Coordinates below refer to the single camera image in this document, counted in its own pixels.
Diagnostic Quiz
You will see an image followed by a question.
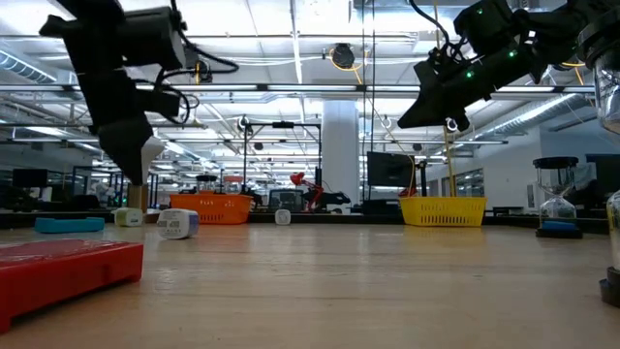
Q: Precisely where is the green charger cube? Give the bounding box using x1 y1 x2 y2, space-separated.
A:
112 206 144 228

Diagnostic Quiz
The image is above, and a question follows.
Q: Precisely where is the black metal stand frame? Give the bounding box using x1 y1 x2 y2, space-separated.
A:
241 120 323 198

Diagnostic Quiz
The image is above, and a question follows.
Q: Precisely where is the black hourglass blue sand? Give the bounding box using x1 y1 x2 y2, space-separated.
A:
533 155 584 240

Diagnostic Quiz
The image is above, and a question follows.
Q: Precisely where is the black ceiling cord reel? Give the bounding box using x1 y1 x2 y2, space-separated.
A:
330 42 357 70
196 60 215 84

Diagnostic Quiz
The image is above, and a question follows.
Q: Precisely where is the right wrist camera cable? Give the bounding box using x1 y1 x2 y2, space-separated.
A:
408 0 466 62

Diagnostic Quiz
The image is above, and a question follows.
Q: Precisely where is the small teal box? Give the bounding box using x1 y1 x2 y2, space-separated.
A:
34 216 106 235

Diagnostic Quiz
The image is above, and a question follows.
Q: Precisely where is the long ceiling light fixture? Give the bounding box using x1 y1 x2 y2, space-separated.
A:
135 82 596 94

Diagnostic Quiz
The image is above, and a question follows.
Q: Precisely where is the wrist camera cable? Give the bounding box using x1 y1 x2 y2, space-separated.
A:
408 0 466 62
159 0 239 125

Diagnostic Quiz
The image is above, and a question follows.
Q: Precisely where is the white dome lamp metal base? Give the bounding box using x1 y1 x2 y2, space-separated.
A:
126 135 167 214

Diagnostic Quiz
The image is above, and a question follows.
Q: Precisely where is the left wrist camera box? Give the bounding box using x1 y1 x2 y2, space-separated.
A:
139 89 184 118

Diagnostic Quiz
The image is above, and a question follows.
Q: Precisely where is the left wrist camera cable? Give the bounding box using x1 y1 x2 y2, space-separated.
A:
159 0 239 125

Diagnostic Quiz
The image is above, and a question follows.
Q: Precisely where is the white building column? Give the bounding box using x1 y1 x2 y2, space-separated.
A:
321 99 361 207

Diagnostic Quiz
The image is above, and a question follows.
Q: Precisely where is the black aluminium table frame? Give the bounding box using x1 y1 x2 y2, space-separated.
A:
0 206 620 236

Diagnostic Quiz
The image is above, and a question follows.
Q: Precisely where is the black monitor screen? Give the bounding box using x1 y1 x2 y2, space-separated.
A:
366 150 417 189

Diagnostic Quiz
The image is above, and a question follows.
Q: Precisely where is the small red box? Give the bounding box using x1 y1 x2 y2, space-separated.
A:
0 238 145 335

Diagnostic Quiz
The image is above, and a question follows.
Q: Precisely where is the black hanging cable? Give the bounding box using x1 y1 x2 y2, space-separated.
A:
360 0 367 204
370 0 377 152

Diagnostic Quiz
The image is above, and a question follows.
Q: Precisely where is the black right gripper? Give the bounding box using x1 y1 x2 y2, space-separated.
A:
396 43 532 133

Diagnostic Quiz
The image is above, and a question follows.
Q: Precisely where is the red desk lamp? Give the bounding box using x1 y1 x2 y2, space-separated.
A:
289 171 326 212

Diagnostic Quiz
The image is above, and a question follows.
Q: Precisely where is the orange plastic basket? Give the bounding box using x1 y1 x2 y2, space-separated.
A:
169 193 254 225

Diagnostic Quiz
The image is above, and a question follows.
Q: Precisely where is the yellow plastic basket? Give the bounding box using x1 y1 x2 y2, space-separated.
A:
397 196 487 228

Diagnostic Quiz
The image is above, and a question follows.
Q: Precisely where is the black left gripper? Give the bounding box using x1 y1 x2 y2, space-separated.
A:
77 67 154 186

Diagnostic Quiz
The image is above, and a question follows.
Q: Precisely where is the purple and white charger cube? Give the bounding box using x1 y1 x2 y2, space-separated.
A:
156 207 201 240

